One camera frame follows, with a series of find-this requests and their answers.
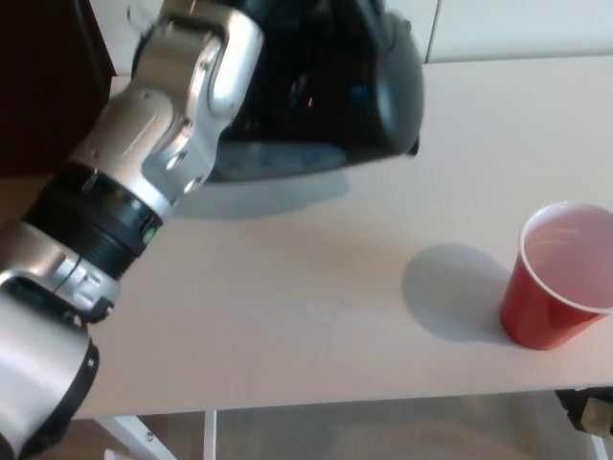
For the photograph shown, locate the red plastic cup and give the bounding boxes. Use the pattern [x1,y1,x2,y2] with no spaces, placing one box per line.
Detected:
[500,201,613,351]

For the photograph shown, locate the white table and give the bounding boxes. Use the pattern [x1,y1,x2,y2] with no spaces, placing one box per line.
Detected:
[71,55,613,460]

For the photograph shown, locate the white cabinet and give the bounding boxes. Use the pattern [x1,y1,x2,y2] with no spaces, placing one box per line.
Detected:
[90,0,613,79]

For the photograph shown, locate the black electric kettle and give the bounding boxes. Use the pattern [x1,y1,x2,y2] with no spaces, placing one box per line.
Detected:
[203,0,426,185]

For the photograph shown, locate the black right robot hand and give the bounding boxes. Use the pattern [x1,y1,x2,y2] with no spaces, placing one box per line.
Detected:
[554,387,613,438]

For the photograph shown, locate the dark brown door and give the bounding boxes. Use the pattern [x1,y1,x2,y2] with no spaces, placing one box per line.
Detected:
[0,0,124,179]

